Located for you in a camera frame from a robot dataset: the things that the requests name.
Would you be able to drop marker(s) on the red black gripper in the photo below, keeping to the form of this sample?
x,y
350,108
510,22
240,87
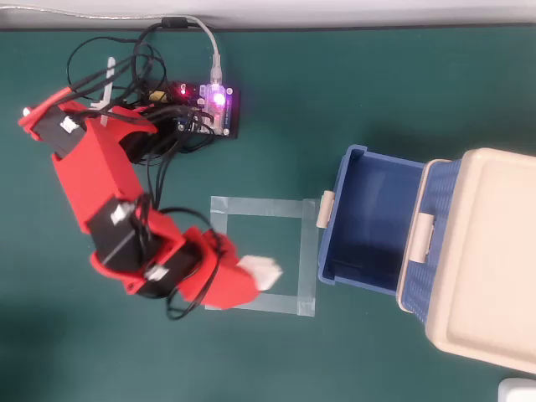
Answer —
x,y
167,272

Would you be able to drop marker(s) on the white toy brick cube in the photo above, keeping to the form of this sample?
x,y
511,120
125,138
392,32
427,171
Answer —
x,y
264,272

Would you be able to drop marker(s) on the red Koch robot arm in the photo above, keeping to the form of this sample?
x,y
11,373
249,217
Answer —
x,y
96,167

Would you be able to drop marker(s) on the clear tape strip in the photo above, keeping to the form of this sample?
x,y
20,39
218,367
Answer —
x,y
268,207
219,213
307,259
285,303

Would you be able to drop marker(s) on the controller board on black plate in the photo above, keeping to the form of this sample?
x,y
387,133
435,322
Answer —
x,y
213,109

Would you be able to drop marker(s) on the white plastic strip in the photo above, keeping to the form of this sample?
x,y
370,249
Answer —
x,y
110,79

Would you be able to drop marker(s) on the white box corner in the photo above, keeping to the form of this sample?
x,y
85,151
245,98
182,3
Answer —
x,y
519,391

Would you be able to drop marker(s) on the beige plastic drawer cabinet frame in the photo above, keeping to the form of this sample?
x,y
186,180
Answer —
x,y
486,251

